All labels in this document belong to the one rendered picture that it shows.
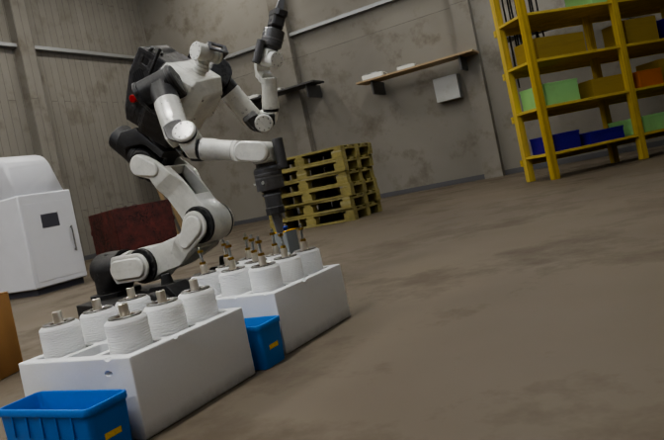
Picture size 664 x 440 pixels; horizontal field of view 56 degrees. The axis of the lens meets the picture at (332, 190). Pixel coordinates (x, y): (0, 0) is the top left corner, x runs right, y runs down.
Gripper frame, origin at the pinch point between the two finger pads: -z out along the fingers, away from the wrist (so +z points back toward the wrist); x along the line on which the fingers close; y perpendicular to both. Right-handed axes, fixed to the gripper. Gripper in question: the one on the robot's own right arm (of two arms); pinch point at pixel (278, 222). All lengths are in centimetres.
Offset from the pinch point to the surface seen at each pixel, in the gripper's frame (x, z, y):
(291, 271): -4.6, -15.2, -1.3
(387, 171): 919, 7, -165
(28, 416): -67, -25, 55
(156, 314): -50, -13, 30
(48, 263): 386, -11, 230
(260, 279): -14.6, -14.2, 7.8
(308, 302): -7.2, -25.1, -4.5
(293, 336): -16.5, -32.3, 1.5
